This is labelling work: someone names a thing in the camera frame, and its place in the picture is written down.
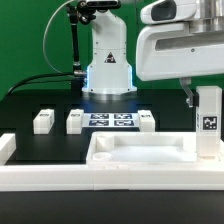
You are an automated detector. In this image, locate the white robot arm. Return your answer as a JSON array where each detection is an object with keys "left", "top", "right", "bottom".
[{"left": 85, "top": 0, "right": 224, "bottom": 107}]

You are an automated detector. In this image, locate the fiducial marker sheet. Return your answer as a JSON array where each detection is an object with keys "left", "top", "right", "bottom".
[{"left": 82, "top": 113, "right": 138, "bottom": 128}]

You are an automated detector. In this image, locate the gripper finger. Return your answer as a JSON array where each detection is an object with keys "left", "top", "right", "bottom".
[{"left": 179, "top": 77, "right": 194, "bottom": 107}]

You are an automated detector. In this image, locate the white U-shaped fence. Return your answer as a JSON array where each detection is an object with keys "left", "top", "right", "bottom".
[{"left": 0, "top": 133, "right": 224, "bottom": 191}]

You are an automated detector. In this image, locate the white desk top panel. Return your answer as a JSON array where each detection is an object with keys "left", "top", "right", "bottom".
[{"left": 86, "top": 132, "right": 199, "bottom": 165}]

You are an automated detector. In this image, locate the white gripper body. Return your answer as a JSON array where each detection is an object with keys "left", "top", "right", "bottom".
[{"left": 136, "top": 22, "right": 224, "bottom": 81}]

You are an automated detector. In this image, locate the grey curved cable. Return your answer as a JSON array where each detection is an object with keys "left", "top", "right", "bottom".
[{"left": 41, "top": 0, "right": 78, "bottom": 75}]

